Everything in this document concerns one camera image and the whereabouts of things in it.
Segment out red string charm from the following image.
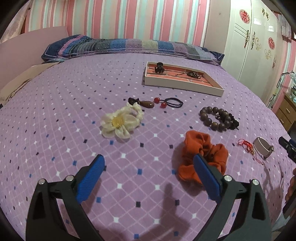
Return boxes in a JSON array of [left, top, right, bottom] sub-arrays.
[[237, 138, 263, 165]]

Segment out black beaded scrunchie bracelet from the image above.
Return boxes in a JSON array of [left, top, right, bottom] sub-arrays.
[[215, 111, 240, 131]]

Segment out brown wooden bead bracelet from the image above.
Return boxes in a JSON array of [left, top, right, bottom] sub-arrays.
[[199, 106, 233, 132]]

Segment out orange fabric scrunchie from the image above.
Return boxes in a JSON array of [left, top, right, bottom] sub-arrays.
[[178, 131, 228, 184]]

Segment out black braided bracelet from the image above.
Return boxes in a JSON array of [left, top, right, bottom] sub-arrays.
[[176, 70, 202, 79]]

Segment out cream flower scrunchie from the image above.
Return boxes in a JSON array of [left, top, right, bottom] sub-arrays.
[[100, 103, 144, 139]]

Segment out black hair tie red beads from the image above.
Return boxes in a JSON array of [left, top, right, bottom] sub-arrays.
[[154, 97, 184, 108]]

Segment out brown wooden pendant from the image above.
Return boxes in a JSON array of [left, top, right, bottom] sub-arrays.
[[128, 97, 154, 108]]

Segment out black hair claw clip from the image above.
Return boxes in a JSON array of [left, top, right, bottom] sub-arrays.
[[154, 62, 165, 74]]

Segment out white jewelry tray red lining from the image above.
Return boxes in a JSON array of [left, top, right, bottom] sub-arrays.
[[144, 62, 224, 97]]

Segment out person's right hand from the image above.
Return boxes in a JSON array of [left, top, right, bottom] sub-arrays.
[[285, 168, 296, 202]]

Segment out white desk lamp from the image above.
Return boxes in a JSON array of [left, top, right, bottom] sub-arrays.
[[267, 71, 295, 109]]

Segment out white decorated wardrobe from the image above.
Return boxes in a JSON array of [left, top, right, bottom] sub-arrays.
[[222, 1, 282, 102]]

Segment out beige folded blanket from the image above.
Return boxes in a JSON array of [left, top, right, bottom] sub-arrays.
[[1, 62, 60, 106]]

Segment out purple diamond pattern bedspread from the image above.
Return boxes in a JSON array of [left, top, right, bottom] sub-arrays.
[[1, 54, 295, 240]]

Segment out pink headboard cushion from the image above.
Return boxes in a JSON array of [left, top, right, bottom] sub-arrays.
[[0, 26, 68, 88]]

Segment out patchwork blue purple pillow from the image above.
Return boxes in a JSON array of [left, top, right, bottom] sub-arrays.
[[41, 35, 225, 65]]

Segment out pink floral curtain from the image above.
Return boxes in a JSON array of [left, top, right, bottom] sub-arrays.
[[1, 1, 32, 43]]

